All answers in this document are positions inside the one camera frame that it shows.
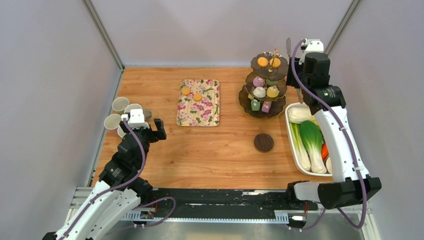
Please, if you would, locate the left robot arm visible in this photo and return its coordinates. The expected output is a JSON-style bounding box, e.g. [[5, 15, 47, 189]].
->
[[43, 114, 167, 240]]

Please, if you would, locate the cream mug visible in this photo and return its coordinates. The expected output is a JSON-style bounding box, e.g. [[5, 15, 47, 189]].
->
[[111, 96, 130, 115], [103, 113, 122, 135]]

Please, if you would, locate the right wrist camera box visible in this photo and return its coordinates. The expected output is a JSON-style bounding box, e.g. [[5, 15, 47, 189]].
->
[[300, 38, 325, 54]]

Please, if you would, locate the white oval vegetable basin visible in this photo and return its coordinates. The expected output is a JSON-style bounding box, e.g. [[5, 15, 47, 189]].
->
[[285, 103, 332, 177]]

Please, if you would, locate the green cake with panda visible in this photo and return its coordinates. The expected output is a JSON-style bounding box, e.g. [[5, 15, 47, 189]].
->
[[250, 98, 261, 112]]

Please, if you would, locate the dark round wooden coaster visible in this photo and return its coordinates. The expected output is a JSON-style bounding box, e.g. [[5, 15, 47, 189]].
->
[[253, 133, 274, 153]]

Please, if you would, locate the green round cake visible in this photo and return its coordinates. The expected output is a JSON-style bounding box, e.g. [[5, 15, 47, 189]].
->
[[266, 79, 279, 87]]

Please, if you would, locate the round biscuit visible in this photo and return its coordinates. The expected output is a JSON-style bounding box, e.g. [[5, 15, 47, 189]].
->
[[193, 93, 203, 102], [257, 57, 269, 68], [269, 57, 281, 68], [181, 87, 191, 96]]

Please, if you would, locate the napa cabbage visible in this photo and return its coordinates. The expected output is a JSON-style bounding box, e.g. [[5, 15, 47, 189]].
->
[[287, 107, 317, 124]]

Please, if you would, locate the green bok choy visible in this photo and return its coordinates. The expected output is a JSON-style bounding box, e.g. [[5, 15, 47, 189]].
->
[[299, 121, 327, 174]]

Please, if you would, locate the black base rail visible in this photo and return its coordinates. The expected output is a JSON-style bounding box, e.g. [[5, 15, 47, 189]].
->
[[143, 188, 318, 219]]

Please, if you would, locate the grey handled mug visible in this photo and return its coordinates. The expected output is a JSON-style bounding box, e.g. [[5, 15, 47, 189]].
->
[[124, 103, 152, 121]]

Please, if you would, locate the light blue handled mug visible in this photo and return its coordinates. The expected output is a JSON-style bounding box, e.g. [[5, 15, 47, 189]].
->
[[117, 126, 126, 138]]

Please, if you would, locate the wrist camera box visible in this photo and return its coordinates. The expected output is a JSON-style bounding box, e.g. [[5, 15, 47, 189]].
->
[[300, 38, 325, 54], [127, 108, 150, 129]]

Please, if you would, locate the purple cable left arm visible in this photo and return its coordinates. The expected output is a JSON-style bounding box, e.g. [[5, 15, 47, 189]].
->
[[54, 119, 147, 240]]

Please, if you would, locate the yellow cupcake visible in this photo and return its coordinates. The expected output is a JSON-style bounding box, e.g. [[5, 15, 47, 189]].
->
[[266, 85, 280, 98]]

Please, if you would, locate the white mushroom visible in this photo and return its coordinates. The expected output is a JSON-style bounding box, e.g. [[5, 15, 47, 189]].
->
[[325, 157, 333, 174]]

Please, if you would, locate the white round cake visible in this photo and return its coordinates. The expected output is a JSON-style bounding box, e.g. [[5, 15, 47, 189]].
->
[[252, 86, 267, 98]]

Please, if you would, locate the orange carrot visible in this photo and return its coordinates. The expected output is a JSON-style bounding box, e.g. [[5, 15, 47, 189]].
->
[[321, 143, 329, 161]]

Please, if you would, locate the floral rectangular tray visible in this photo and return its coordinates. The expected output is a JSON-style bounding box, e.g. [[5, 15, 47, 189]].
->
[[176, 79, 220, 127]]

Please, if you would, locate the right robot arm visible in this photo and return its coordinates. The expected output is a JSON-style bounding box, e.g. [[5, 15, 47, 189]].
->
[[285, 52, 382, 210]]

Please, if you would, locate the three-tier dark cake stand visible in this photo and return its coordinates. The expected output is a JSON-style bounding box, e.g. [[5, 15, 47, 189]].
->
[[238, 48, 289, 119]]

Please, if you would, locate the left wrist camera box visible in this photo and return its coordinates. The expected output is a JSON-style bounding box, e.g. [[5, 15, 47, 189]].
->
[[127, 108, 150, 129]]

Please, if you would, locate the cream mug left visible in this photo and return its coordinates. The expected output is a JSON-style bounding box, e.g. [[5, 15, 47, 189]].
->
[[103, 113, 122, 135]]

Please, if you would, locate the purple cake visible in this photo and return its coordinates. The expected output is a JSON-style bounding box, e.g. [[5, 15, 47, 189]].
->
[[252, 76, 266, 87]]

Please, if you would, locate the cream mug far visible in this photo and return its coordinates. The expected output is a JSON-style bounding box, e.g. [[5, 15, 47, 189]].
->
[[111, 96, 130, 115]]

